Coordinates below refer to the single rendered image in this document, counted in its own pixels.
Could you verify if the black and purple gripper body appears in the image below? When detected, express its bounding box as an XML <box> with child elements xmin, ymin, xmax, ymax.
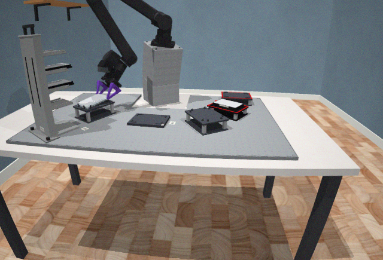
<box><xmin>101</xmin><ymin>74</ymin><xmax>122</xmax><ymax>88</ymax></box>

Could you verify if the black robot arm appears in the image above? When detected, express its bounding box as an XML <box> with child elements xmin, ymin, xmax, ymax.
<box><xmin>86</xmin><ymin>0</ymin><xmax>175</xmax><ymax>80</ymax></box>

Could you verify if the grey slotted shelf rack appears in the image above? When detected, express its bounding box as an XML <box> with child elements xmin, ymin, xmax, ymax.
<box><xmin>19</xmin><ymin>35</ymin><xmax>80</xmax><ymax>138</ymax></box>

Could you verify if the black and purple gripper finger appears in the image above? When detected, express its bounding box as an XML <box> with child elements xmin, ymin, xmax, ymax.
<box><xmin>107</xmin><ymin>83</ymin><xmax>121</xmax><ymax>100</ymax></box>
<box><xmin>96</xmin><ymin>80</ymin><xmax>108</xmax><ymax>94</ymax></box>

